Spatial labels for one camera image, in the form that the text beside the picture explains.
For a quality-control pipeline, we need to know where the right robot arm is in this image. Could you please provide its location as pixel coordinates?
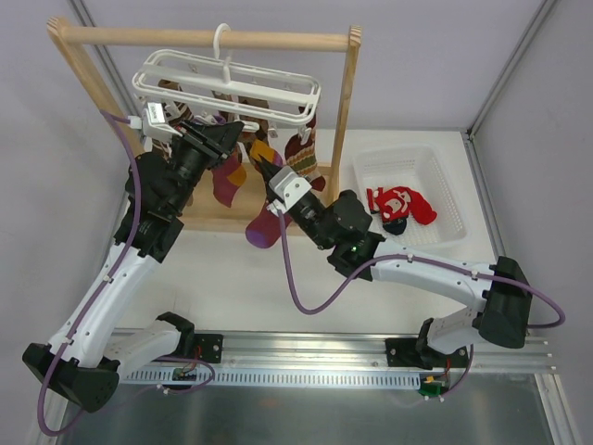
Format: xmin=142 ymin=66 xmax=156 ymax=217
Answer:
xmin=256 ymin=159 xmax=532 ymax=370

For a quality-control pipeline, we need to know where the argyle sock right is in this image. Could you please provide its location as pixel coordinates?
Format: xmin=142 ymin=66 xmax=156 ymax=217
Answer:
xmin=238 ymin=96 xmax=278 ymax=140

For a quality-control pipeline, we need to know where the white plastic basket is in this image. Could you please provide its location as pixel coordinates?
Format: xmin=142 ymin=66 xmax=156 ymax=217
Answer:
xmin=353 ymin=143 xmax=470 ymax=251

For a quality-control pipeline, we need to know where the purple orange striped sock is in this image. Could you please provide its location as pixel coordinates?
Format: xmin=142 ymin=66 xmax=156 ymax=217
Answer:
xmin=212 ymin=146 xmax=246 ymax=208

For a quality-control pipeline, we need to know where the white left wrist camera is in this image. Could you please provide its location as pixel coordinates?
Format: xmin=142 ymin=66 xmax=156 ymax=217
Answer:
xmin=128 ymin=102 xmax=182 ymax=143

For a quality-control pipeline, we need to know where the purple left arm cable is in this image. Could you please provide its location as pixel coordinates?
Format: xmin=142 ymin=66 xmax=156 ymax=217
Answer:
xmin=36 ymin=109 xmax=143 ymax=438

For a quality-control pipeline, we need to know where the wooden hanger rack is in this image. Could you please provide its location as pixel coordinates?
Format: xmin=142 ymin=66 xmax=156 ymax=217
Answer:
xmin=47 ymin=18 xmax=361 ymax=242

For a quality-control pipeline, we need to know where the aluminium mounting rail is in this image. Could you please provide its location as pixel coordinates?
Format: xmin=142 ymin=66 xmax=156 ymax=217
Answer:
xmin=123 ymin=331 xmax=557 ymax=391

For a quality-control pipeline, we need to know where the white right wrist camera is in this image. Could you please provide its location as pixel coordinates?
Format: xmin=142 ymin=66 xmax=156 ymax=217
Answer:
xmin=267 ymin=166 xmax=311 ymax=217

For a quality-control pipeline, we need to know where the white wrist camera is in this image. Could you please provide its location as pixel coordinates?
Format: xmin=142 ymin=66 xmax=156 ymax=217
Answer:
xmin=128 ymin=102 xmax=182 ymax=143
xmin=267 ymin=166 xmax=311 ymax=217

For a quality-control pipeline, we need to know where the white plastic clip hanger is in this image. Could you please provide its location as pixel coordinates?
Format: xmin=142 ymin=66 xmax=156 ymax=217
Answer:
xmin=132 ymin=23 xmax=322 ymax=127

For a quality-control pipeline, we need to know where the beige patterned sock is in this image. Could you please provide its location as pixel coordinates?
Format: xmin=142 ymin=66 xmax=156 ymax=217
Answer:
xmin=284 ymin=115 xmax=326 ymax=192

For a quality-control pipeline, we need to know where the red white sock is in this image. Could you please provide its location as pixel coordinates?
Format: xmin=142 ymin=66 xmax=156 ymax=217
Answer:
xmin=366 ymin=186 xmax=438 ymax=235

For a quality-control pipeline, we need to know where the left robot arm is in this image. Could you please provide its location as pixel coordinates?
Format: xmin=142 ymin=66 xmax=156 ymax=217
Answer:
xmin=22 ymin=121 xmax=244 ymax=413

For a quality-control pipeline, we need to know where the green circuit board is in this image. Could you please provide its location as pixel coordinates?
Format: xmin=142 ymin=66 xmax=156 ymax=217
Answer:
xmin=418 ymin=376 xmax=448 ymax=400

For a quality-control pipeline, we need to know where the brown striped sock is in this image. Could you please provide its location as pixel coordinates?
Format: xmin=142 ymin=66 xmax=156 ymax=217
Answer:
xmin=152 ymin=79 xmax=194 ymax=157

